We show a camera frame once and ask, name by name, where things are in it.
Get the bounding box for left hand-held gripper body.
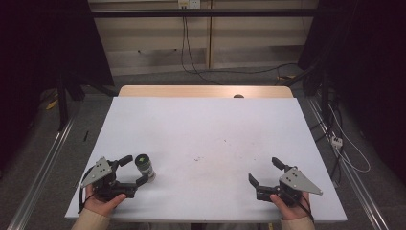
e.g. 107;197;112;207
80;155;139;202

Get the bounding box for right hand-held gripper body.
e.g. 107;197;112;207
256;164;324;208

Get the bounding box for small grey bottle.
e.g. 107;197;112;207
138;162;157;184

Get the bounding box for person's left hand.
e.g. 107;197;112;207
83;184;128;218

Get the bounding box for person's right hand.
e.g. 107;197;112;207
269;191;311;221

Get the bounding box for white table board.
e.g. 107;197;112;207
64;96;349;224

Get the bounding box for black metal stand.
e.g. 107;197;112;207
56;72;120;132
280;59;333;127

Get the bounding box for wooden table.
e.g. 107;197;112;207
117;84;294;99

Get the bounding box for black curtain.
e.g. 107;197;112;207
0;0;116;175
297;0;406;186

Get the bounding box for black horizontal bar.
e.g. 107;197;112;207
90;8;321;18

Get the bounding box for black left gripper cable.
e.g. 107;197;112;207
77;166;98;215

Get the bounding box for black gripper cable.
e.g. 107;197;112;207
296;193;316;223
77;166;98;215

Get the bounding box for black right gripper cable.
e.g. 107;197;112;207
296;193;316;223

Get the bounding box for black floor cable bundle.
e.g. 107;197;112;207
313;95;345;182

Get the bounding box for aluminium floor rail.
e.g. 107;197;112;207
305;97;391;230
6;115;77;230

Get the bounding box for white floor cable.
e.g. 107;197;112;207
327;103;372;174

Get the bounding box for black wall cable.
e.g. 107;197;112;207
184;16;300;77
180;15;222;86

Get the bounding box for white wall socket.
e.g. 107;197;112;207
177;0;202;10

